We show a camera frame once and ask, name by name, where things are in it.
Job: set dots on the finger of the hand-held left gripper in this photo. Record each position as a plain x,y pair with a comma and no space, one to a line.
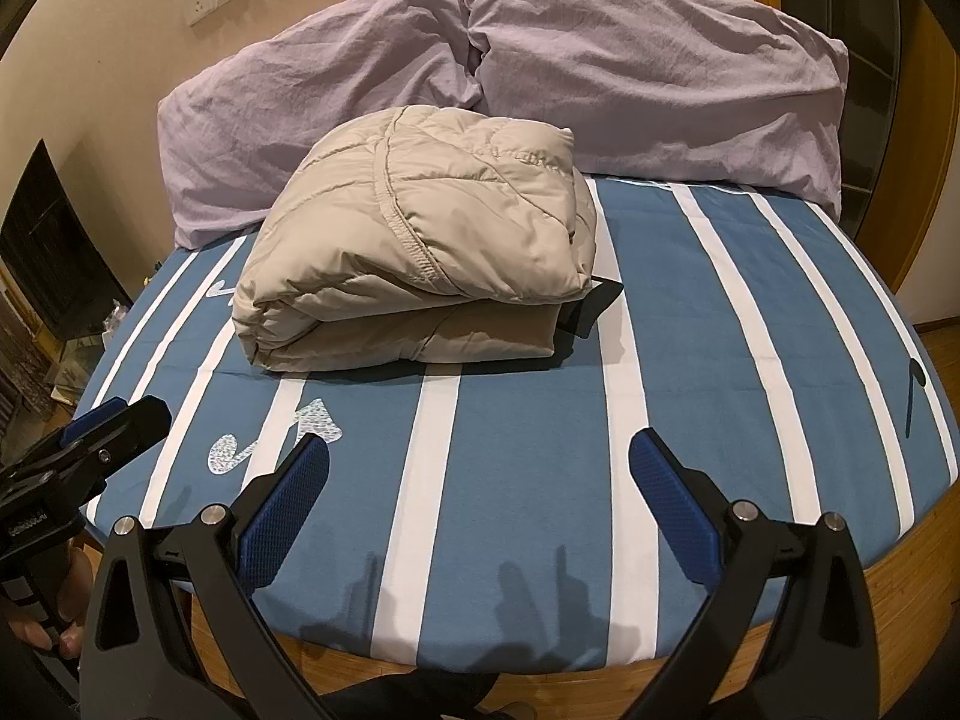
139,424
84,427

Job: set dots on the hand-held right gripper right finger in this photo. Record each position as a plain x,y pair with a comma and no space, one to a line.
675,502

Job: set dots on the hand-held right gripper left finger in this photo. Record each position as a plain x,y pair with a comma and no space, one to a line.
285,510

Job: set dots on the beige puffer jacket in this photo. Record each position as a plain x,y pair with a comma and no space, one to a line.
390,240

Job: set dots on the person's left hand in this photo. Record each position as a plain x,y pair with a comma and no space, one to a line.
71,600

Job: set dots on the cluttered side table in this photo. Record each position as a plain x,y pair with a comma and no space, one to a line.
82,360

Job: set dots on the bed with blue striped sheet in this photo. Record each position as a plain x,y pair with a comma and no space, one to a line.
525,465

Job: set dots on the black television screen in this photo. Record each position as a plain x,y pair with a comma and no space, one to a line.
52,255

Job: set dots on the wide lilac pillow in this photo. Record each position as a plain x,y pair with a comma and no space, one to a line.
262,112

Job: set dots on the crumpled lilac pillow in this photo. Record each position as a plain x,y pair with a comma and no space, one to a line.
660,82

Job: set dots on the white wall socket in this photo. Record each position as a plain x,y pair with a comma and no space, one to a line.
199,4

